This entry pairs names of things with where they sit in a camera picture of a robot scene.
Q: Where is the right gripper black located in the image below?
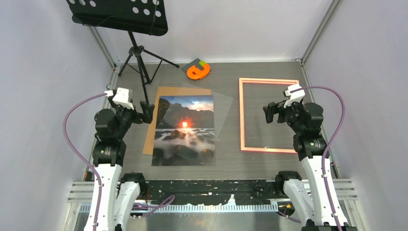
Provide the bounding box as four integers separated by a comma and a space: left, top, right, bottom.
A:
263, 97, 305, 134

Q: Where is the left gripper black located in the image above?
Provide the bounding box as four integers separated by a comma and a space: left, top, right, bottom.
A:
109, 96, 154, 139

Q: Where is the pink wooden picture frame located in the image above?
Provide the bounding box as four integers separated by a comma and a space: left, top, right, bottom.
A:
239, 78, 299, 154

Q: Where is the transparent acrylic sheet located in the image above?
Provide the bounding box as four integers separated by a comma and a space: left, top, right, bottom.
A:
154, 83, 234, 141

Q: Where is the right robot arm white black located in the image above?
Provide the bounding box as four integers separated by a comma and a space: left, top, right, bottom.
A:
263, 102, 357, 231

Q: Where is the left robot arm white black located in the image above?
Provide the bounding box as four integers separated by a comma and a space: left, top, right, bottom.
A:
84, 96, 154, 231

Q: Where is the landscape sunset photo print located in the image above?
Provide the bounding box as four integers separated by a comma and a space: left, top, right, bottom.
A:
152, 95, 216, 166

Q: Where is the brown cardboard backing board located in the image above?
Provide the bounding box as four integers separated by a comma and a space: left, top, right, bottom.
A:
142, 86, 212, 155

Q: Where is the orange tape dispenser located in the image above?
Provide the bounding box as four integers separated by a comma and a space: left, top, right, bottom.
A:
187, 61, 211, 80

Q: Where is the grey lego plate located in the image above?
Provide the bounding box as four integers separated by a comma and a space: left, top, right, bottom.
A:
181, 58, 204, 73

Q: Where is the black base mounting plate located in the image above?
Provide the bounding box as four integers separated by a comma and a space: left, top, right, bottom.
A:
138, 180, 288, 205

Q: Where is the black music stand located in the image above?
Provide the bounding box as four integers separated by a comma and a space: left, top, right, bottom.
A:
67, 0, 179, 99

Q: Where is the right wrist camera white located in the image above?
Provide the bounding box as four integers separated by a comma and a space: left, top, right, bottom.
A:
283, 83, 305, 108

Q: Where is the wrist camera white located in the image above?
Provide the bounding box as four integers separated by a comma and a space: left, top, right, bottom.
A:
104, 88, 134, 110
283, 83, 305, 108

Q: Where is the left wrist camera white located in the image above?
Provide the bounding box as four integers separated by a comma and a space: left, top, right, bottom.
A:
104, 88, 134, 110

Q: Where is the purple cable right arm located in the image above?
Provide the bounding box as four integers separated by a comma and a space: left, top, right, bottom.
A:
288, 85, 346, 231

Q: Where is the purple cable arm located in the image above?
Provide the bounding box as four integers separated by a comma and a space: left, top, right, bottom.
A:
288, 85, 346, 231
62, 92, 107, 231

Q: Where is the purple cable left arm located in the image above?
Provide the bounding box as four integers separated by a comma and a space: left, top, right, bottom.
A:
62, 92, 107, 231

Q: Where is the aluminium rail front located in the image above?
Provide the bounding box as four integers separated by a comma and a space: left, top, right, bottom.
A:
67, 178, 358, 214

